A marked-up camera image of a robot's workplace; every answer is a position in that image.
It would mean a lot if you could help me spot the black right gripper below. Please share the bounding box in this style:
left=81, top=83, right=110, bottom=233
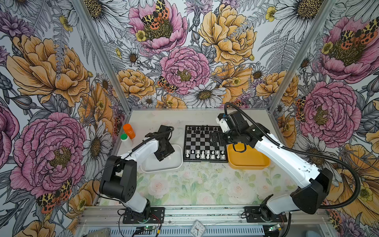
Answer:
left=208, top=128, right=241, bottom=147

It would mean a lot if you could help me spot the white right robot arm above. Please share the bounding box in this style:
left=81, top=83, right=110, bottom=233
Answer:
left=211, top=111, right=333, bottom=219

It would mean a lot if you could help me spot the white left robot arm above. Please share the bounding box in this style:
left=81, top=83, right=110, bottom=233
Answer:
left=99, top=125, right=174, bottom=213

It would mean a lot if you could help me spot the black white chess board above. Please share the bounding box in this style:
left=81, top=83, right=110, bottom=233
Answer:
left=183, top=125, right=228, bottom=163

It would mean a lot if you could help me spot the white rectangular tray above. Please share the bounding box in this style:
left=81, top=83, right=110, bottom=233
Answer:
left=140, top=144, right=183, bottom=174

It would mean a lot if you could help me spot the yellow rectangular tray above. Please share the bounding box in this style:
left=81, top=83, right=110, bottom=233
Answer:
left=227, top=143, right=271, bottom=170

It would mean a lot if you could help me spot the green capped white bottle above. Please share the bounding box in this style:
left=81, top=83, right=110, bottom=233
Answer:
left=120, top=133, right=133, bottom=148

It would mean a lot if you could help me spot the orange capped bottle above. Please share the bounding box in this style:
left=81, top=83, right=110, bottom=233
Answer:
left=122, top=123, right=136, bottom=139

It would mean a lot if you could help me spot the small white clock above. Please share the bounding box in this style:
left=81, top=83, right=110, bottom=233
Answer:
left=190, top=220, right=206, bottom=237

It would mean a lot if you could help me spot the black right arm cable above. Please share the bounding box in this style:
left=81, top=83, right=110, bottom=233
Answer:
left=223, top=103, right=361, bottom=210

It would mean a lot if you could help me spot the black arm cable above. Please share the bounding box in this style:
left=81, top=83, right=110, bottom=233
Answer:
left=223, top=103, right=361, bottom=210
left=92, top=125, right=175, bottom=202

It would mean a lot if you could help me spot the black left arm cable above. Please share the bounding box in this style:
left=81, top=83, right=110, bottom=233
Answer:
left=92, top=125, right=175, bottom=202

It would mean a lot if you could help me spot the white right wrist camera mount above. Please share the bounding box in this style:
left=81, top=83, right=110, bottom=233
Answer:
left=216, top=114, right=230, bottom=133

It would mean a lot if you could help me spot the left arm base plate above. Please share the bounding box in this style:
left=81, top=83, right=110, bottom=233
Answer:
left=122, top=207, right=165, bottom=224

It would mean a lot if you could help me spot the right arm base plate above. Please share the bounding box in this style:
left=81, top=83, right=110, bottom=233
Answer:
left=240, top=205, right=288, bottom=223

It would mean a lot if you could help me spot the aluminium front rail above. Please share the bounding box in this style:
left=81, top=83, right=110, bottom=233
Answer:
left=78, top=205, right=330, bottom=227

